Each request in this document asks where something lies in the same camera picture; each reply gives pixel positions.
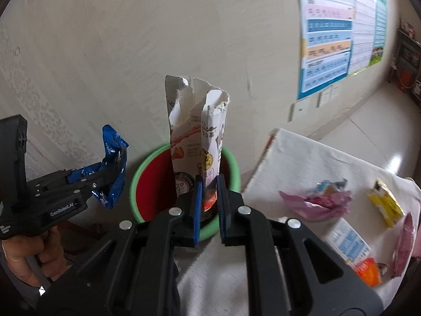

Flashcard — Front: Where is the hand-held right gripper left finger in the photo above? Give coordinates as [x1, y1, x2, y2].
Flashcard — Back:
[36, 174, 203, 316]

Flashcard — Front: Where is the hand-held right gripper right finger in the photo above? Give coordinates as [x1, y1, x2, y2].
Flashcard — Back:
[215, 174, 386, 316]

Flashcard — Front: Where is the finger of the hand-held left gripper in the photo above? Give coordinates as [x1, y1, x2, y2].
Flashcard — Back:
[27, 163, 106, 192]
[71, 160, 127, 205]

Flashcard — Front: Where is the blue snack wrapper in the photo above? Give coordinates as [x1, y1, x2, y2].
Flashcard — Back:
[66, 124, 129, 210]

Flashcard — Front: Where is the green-rimmed red bin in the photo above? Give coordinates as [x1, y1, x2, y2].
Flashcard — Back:
[129, 142, 240, 241]

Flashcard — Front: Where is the torn white snack box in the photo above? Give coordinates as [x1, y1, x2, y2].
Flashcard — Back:
[164, 75, 231, 221]

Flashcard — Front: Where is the orange plastic wrapper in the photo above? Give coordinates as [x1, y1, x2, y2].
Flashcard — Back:
[354, 257, 389, 287]

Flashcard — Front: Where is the yellow snack packet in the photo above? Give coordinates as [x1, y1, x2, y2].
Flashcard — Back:
[368, 178, 405, 228]

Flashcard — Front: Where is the dark pink foil wrapper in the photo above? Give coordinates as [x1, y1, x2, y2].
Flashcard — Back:
[391, 212, 415, 279]

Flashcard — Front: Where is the person's left hand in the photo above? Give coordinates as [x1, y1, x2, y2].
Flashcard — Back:
[2, 229, 68, 288]

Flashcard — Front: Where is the light pink wrapper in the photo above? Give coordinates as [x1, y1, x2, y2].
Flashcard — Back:
[279, 179, 352, 221]

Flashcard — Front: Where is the white fleece cloth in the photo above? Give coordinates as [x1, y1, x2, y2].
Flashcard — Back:
[176, 128, 421, 316]

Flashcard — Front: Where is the white and blue milk carton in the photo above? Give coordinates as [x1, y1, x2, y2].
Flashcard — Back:
[324, 219, 372, 269]

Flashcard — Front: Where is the red bucket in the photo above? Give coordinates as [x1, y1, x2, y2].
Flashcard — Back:
[396, 69, 415, 91]

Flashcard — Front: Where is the dark storage shelf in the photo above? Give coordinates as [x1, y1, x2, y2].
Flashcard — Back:
[390, 21, 421, 102]

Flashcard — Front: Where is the white wall plate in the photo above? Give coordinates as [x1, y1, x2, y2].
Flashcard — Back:
[289, 100, 311, 122]

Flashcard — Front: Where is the blue striped wall poster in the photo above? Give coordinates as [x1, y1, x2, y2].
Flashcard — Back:
[296, 0, 356, 101]

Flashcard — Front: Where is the green-edged wall poster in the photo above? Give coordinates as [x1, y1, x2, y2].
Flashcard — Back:
[347, 0, 387, 76]

